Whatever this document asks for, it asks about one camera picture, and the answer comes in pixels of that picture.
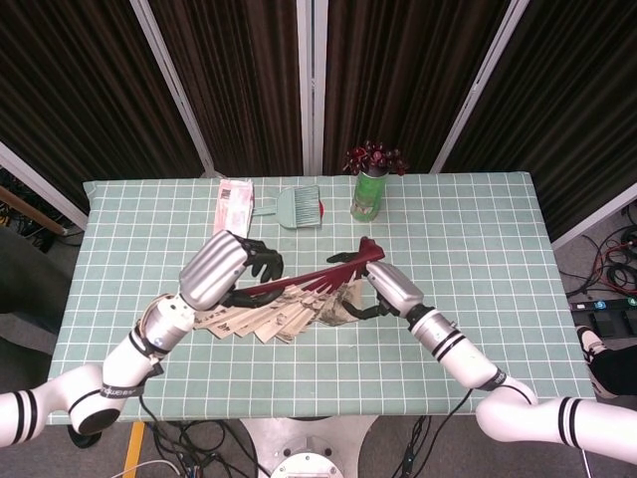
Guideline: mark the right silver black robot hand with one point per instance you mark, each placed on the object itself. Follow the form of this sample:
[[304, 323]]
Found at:
[[395, 291]]

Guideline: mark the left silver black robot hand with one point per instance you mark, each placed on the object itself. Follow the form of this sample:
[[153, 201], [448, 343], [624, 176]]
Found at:
[[214, 269]]

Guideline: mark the paper folding fan red ribs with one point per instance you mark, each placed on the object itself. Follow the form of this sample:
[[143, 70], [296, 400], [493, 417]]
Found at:
[[278, 323]]

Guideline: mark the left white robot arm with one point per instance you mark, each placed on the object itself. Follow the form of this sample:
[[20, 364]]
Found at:
[[124, 363]]

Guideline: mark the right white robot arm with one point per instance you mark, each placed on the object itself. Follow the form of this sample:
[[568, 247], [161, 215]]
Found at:
[[463, 358]]

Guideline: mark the silver white robot base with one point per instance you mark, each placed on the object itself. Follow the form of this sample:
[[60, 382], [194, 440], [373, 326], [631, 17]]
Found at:
[[308, 448]]

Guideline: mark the teal hand brush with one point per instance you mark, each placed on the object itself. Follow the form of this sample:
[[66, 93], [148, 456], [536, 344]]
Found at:
[[288, 206]]

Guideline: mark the green checked tablecloth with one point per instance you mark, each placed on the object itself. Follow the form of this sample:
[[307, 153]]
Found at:
[[448, 299]]

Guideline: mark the pink white wet wipes pack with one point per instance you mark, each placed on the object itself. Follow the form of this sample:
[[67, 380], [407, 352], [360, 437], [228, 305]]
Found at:
[[234, 204]]

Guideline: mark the green cylindrical can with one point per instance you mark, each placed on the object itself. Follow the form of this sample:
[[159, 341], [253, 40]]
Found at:
[[368, 199]]

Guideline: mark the red round disc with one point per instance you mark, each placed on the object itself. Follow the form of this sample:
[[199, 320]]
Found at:
[[322, 209]]

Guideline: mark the dark red artificial plant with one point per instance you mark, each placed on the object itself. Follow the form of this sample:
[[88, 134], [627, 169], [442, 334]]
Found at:
[[373, 157]]

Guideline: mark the brown wooden rod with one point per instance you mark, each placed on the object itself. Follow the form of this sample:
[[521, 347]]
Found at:
[[35, 211]]

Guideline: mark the dark folding screen panel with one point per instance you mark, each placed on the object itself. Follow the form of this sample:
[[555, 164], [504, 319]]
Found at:
[[562, 99], [398, 74], [239, 74], [74, 99]]

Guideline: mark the white black sneaker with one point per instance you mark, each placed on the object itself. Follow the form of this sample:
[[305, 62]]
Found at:
[[589, 343]]

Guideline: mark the black foot pedal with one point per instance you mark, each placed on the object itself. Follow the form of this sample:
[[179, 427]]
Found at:
[[599, 323]]

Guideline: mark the black trouser leg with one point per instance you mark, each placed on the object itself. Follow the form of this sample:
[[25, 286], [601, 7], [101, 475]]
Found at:
[[617, 371]]

